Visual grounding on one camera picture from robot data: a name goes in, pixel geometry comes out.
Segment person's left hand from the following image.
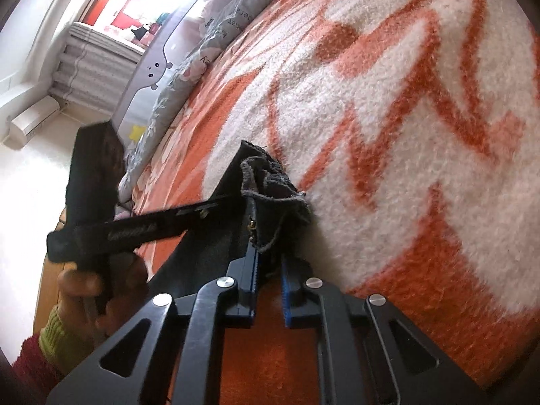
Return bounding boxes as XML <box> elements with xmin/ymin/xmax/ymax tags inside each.
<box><xmin>57</xmin><ymin>253</ymin><xmax>148</xmax><ymax>345</ymax></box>

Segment black pants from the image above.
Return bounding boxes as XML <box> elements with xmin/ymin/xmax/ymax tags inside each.
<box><xmin>148</xmin><ymin>141</ymin><xmax>311</xmax><ymax>298</ymax></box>

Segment red sleeve green cuff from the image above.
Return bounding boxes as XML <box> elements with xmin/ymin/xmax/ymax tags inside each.
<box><xmin>10</xmin><ymin>304</ymin><xmax>96</xmax><ymax>405</ymax></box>

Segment grey floral quilt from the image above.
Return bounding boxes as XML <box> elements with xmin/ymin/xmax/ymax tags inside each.
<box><xmin>119</xmin><ymin>0</ymin><xmax>274</xmax><ymax>203</ymax></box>

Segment grey bed guard rail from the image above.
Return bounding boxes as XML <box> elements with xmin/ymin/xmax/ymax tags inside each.
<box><xmin>112</xmin><ymin>0</ymin><xmax>210</xmax><ymax>146</ymax></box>

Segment orange white floral blanket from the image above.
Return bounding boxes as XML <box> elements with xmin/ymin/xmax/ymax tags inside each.
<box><xmin>131</xmin><ymin>0</ymin><xmax>539</xmax><ymax>388</ymax></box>

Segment wooden headboard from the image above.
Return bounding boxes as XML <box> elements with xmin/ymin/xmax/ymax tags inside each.
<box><xmin>33</xmin><ymin>256</ymin><xmax>72</xmax><ymax>333</ymax></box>

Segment white air conditioner unit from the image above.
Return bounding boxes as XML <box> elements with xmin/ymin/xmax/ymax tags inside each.
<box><xmin>9</xmin><ymin>96</ymin><xmax>60</xmax><ymax>146</ymax></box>

